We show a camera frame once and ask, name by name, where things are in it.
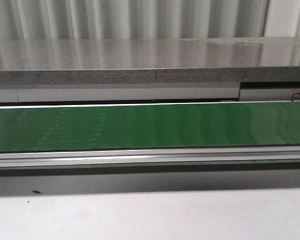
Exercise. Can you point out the green conveyor belt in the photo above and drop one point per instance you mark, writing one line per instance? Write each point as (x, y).
(96, 127)

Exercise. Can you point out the grey stone slab shelf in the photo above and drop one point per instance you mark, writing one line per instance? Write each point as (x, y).
(154, 61)

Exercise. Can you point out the white panel under slab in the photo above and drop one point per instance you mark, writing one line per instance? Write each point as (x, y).
(210, 91)

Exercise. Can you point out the white pleated curtain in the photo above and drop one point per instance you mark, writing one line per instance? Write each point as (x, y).
(148, 19)

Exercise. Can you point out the aluminium conveyor front rail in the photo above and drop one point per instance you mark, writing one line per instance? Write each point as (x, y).
(205, 155)

